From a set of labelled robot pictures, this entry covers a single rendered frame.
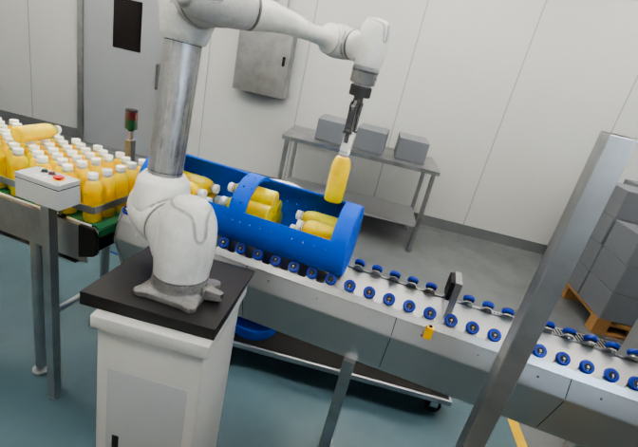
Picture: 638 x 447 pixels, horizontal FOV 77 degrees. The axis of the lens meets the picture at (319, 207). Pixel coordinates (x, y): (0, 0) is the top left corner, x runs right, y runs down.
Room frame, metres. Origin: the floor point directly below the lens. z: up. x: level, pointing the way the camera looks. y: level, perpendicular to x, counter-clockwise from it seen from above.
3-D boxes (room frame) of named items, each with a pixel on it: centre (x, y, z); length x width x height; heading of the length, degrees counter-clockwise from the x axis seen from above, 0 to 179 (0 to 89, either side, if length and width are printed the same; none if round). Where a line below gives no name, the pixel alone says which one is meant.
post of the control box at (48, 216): (1.38, 1.02, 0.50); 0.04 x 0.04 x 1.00; 78
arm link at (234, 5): (1.06, 0.36, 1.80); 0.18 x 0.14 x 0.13; 135
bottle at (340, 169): (1.45, -0.05, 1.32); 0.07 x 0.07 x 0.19
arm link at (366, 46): (1.46, -0.04, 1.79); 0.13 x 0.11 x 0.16; 45
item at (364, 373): (2.05, -0.21, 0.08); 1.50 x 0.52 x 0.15; 86
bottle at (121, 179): (1.63, 0.87, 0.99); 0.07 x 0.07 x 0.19
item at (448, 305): (1.34, -0.55, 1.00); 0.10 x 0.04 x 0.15; 168
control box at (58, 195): (1.38, 1.02, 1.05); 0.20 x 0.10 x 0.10; 78
